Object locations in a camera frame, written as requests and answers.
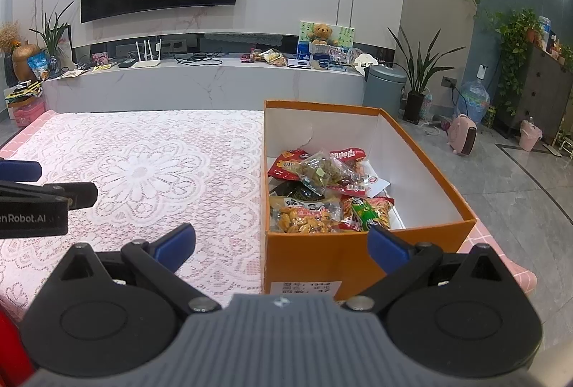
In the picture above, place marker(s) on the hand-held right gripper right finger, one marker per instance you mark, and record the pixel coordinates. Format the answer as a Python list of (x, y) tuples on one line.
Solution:
[(387, 249)]

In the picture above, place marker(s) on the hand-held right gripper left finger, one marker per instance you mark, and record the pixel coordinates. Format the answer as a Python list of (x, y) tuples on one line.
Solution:
[(174, 244)]

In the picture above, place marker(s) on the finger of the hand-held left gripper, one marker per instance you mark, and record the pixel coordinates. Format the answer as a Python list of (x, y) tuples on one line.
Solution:
[(80, 195), (20, 170)]

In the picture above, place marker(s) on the orange striped chips packet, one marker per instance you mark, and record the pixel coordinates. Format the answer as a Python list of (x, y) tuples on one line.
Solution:
[(380, 212)]

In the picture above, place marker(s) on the green tube snack packet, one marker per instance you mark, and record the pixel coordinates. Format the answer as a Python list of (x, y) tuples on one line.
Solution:
[(362, 214)]

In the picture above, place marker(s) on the white silver snack packet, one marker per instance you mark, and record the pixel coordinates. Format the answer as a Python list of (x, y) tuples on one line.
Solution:
[(378, 183)]

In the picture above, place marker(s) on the orange cardboard box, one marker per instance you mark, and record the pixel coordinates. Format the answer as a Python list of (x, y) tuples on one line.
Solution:
[(313, 257)]

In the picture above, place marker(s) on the brown meat packet red label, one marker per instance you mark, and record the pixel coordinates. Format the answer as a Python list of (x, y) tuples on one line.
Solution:
[(356, 169)]

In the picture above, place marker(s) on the clear peanut snack packet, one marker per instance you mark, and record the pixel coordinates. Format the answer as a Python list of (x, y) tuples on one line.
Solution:
[(304, 217)]

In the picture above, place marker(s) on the green pickled vegetable packet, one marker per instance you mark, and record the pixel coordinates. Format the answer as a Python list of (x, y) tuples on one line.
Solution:
[(322, 172)]

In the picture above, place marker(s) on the black snack packet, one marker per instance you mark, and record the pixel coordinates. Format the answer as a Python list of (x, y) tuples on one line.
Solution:
[(291, 192)]

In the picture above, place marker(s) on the red snack packet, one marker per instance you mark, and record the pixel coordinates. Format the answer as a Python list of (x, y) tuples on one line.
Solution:
[(284, 165)]

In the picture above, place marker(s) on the pink storage box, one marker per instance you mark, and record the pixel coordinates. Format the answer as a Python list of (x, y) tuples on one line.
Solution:
[(30, 113)]

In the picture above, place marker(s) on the stack of yellow black packets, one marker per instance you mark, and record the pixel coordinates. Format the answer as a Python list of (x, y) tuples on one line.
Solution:
[(24, 92)]

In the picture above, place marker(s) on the blue snack bag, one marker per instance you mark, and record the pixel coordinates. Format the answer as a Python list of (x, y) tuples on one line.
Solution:
[(39, 66)]

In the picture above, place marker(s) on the gold vase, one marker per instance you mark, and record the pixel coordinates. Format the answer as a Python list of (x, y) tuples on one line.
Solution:
[(26, 62)]

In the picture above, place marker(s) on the loose papers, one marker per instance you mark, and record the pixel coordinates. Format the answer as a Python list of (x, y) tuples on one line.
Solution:
[(85, 70)]

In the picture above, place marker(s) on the person's red clothing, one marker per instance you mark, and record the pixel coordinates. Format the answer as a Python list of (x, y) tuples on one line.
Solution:
[(11, 342)]

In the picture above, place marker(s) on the dried flower bunch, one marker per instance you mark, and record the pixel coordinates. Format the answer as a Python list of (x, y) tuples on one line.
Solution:
[(9, 37)]

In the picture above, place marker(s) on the green leafy potted plant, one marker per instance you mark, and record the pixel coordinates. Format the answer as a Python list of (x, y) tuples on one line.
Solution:
[(53, 40)]

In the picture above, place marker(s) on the pink space heater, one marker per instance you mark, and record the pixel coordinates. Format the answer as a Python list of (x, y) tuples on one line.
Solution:
[(462, 135)]

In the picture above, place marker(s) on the pink card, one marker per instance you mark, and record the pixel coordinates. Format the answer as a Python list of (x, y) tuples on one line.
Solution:
[(100, 58)]

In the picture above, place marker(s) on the black flat device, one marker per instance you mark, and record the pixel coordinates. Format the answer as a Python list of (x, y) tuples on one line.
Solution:
[(125, 64)]

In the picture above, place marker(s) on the tall plant black pot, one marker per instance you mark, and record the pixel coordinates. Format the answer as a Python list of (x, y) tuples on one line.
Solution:
[(414, 107)]

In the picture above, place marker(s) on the white router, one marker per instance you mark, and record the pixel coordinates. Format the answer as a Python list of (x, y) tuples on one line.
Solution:
[(145, 62)]

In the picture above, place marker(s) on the grey trash can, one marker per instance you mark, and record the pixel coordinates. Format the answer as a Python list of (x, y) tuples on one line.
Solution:
[(384, 91)]

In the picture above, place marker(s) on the white marble TV console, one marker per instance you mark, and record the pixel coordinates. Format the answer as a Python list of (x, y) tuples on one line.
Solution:
[(201, 89)]

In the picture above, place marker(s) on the blue water jug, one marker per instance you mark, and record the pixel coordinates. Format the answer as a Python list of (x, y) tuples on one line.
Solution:
[(475, 102)]

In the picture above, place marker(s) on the small pink bin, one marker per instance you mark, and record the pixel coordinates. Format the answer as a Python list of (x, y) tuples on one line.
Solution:
[(530, 136)]

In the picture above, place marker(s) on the white round device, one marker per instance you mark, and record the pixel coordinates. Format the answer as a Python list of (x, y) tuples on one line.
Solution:
[(365, 61)]

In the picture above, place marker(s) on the white jar blue lid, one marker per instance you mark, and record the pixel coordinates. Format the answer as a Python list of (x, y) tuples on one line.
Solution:
[(321, 61)]

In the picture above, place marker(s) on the white flat scale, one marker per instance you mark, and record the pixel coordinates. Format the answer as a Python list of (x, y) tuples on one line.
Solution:
[(299, 63)]

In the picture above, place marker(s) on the pile of snack packets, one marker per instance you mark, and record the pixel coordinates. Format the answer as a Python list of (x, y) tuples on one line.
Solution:
[(268, 58)]

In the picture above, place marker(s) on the grey cabinet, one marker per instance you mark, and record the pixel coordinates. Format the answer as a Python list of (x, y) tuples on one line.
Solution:
[(541, 96)]

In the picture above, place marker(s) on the green picture card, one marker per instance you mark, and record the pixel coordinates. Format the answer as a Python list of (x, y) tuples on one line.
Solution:
[(344, 35)]

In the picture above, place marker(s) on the brown teddy bear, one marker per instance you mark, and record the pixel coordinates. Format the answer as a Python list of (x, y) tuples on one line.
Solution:
[(319, 34)]

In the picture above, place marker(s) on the ivy plant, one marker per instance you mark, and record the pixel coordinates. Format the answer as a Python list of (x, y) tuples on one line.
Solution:
[(515, 37)]

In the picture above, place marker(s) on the wall socket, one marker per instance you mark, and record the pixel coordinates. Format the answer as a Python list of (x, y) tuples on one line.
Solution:
[(448, 82)]

